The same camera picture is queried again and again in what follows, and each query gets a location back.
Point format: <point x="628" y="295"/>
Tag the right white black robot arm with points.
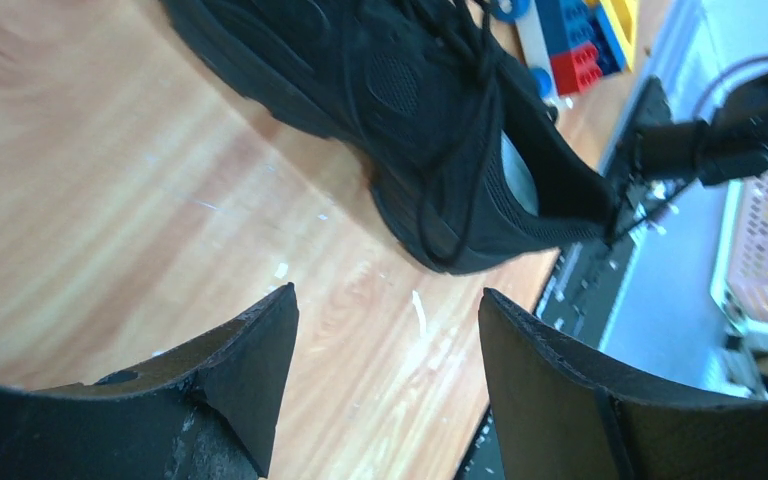
<point x="731" y="145"/>

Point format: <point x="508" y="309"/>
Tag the yellow blue toy block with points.
<point x="615" y="23"/>

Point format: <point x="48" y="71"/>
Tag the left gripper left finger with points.
<point x="206" y="409"/>

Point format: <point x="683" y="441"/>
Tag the blue red toy block car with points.
<point x="557" y="41"/>

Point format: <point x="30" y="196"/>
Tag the black shoe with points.
<point x="470" y="170"/>

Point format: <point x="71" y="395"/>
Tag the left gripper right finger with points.
<point x="622" y="411"/>

